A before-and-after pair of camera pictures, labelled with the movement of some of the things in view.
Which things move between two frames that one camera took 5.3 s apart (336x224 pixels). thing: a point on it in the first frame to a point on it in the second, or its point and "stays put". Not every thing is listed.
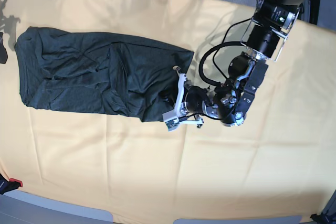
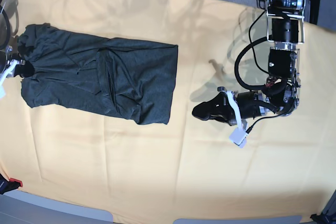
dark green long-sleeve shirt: [116, 75] stays put
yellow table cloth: [280, 162] stays put
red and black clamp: [6, 185] stays put
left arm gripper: [191, 102] to [219, 109]
